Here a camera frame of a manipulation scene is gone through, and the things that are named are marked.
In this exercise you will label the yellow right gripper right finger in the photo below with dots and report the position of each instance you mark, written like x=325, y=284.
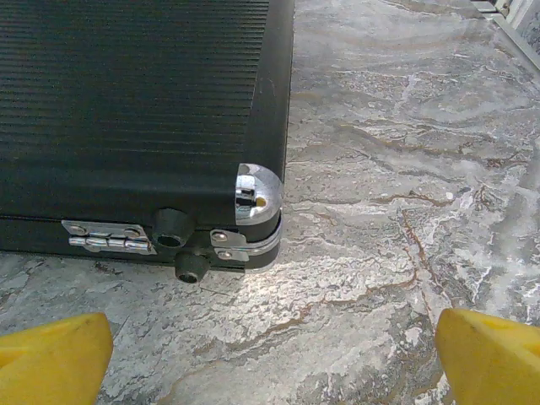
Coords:
x=489, y=363

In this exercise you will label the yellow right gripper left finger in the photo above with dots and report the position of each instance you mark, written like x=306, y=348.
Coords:
x=55, y=363

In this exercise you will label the black ribbed hard case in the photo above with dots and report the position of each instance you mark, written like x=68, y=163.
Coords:
x=126, y=105

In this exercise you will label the aluminium table side rail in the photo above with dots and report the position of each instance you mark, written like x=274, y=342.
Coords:
x=508, y=21

